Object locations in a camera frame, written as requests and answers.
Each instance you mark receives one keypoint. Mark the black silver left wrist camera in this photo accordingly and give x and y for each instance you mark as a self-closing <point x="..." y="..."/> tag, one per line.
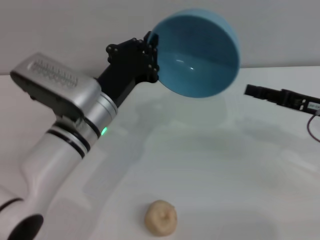
<point x="57" y="82"/>

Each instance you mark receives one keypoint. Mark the beige egg yolk pastry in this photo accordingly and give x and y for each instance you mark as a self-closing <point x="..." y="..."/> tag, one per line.
<point x="161" y="218"/>

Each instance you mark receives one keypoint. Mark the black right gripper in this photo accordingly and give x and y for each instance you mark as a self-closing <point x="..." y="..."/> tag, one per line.
<point x="300" y="100"/>

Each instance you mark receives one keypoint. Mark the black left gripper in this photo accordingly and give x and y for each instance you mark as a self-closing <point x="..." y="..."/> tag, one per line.
<point x="125" y="62"/>

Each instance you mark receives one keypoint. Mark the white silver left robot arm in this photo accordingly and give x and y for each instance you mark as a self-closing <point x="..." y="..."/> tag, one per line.
<point x="62" y="155"/>

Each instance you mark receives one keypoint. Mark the blue bowl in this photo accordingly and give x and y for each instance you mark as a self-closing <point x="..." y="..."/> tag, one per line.
<point x="197" y="55"/>

